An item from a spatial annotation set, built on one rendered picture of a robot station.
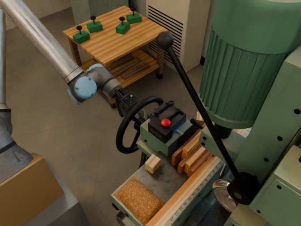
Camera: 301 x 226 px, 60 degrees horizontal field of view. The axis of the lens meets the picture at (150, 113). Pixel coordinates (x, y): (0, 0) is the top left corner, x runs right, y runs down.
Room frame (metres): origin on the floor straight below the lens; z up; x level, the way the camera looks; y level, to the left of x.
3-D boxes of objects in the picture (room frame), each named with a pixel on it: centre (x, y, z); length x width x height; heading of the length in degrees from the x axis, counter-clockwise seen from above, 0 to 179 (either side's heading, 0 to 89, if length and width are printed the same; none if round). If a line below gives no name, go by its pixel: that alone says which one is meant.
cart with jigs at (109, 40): (1.91, 0.29, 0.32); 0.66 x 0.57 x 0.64; 133
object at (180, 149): (0.54, -0.16, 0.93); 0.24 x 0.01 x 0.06; 137
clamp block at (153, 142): (0.58, -0.06, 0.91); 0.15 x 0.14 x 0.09; 137
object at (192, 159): (0.50, -0.19, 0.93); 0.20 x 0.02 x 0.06; 137
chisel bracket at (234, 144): (0.45, -0.22, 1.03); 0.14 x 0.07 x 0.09; 47
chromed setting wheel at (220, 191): (0.29, -0.22, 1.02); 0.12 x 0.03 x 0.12; 47
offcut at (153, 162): (0.45, -0.01, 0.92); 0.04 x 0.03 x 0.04; 143
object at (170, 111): (0.58, -0.05, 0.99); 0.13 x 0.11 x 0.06; 137
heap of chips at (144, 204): (0.33, 0.03, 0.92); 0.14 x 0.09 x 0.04; 47
